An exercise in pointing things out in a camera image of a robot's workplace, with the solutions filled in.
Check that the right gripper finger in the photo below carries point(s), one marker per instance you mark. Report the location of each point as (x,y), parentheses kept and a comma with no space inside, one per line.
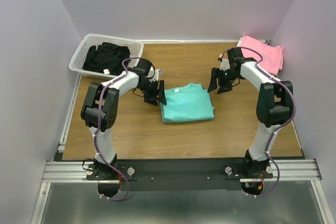
(213,81)
(225,88)

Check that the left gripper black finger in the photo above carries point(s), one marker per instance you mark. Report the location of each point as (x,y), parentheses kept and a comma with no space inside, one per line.
(152,101)
(161,93)

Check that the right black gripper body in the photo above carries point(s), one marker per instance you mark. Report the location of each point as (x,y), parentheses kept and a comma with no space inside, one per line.
(226,77)

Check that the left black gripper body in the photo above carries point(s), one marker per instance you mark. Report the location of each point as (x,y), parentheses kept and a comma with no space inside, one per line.
(150,89)

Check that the teal t shirt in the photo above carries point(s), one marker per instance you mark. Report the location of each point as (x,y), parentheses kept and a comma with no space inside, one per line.
(187,104)

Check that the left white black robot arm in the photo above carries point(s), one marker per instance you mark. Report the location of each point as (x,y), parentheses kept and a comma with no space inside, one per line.
(100,107)

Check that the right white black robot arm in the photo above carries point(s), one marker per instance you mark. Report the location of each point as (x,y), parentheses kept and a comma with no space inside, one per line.
(275,105)

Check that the folded pink t shirt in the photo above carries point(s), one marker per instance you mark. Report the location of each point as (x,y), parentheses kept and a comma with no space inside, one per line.
(272,56)

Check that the white plastic laundry basket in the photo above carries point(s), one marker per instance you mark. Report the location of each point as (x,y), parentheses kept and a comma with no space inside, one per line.
(77,60)

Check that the black t shirt in basket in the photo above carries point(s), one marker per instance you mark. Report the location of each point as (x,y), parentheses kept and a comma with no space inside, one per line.
(106,56)

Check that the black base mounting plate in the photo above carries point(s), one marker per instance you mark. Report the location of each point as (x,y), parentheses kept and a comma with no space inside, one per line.
(179,175)

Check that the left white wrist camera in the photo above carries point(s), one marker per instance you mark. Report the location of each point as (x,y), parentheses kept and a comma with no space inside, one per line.
(155,75)

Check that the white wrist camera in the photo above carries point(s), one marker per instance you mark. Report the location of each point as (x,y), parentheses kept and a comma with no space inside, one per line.
(155,75)
(224,62)

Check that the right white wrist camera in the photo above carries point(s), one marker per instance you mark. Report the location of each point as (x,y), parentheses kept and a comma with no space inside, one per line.
(224,62)

